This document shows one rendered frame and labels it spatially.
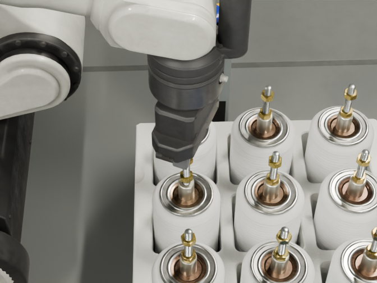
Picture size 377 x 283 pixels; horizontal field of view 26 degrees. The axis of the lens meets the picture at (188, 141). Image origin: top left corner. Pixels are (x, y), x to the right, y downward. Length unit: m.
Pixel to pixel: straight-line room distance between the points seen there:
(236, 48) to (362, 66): 0.81
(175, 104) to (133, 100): 0.67
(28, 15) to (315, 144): 0.46
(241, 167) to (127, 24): 0.46
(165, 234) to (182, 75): 0.33
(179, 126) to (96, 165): 0.55
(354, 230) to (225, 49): 0.38
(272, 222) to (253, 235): 0.05
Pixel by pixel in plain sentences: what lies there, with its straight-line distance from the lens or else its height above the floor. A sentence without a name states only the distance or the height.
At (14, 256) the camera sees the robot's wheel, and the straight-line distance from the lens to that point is 1.23.
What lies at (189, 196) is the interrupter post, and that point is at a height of 0.26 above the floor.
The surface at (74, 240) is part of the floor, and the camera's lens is 1.41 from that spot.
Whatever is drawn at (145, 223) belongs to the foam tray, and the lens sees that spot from 1.20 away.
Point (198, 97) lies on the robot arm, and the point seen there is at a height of 0.50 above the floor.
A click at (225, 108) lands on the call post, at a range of 1.39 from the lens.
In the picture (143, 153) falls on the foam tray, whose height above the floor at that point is 0.18.
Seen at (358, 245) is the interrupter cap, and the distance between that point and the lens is 1.12.
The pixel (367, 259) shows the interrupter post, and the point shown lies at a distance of 1.08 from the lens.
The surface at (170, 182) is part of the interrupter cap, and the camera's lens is 1.15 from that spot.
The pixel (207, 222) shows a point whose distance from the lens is 1.13.
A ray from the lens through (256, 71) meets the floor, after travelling 1.65.
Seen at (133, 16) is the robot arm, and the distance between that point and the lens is 0.82.
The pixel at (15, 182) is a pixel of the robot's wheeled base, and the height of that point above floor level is 0.15.
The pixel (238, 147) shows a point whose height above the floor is 0.24.
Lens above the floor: 1.18
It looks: 51 degrees down
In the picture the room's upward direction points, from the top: straight up
